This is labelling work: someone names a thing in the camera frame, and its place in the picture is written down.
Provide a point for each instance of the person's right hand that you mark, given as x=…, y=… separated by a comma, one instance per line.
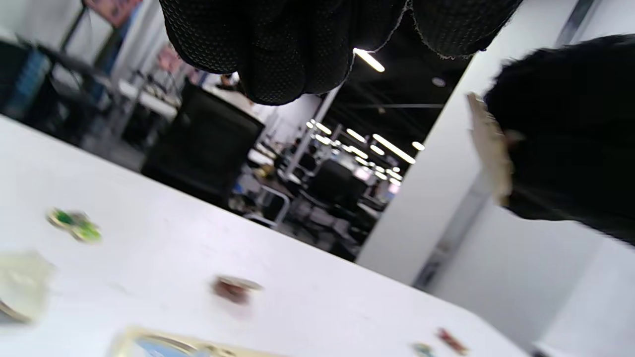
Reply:
x=570, y=139

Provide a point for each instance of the person's left hand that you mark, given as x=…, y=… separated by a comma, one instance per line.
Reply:
x=278, y=39

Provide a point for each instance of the red crab puzzle piece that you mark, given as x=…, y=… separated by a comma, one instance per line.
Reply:
x=491, y=148

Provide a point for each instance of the pink wooden puzzle piece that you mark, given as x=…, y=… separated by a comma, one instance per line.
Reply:
x=452, y=342

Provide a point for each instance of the plain wooden puzzle piece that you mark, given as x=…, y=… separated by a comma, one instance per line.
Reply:
x=235, y=288
x=22, y=282

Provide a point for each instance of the yellow blue fish puzzle piece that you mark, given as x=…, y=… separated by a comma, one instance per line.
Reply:
x=424, y=350

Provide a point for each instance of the green turtle puzzle piece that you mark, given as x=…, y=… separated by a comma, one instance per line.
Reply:
x=77, y=227

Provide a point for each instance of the wooden animal puzzle frame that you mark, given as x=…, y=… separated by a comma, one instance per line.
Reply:
x=149, y=347

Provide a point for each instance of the black mesh office chair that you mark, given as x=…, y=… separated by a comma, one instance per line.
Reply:
x=203, y=144

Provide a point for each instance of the black swivel office chair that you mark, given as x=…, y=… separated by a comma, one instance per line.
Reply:
x=330, y=183

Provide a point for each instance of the pink poster board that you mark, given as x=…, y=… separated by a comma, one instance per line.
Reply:
x=114, y=9

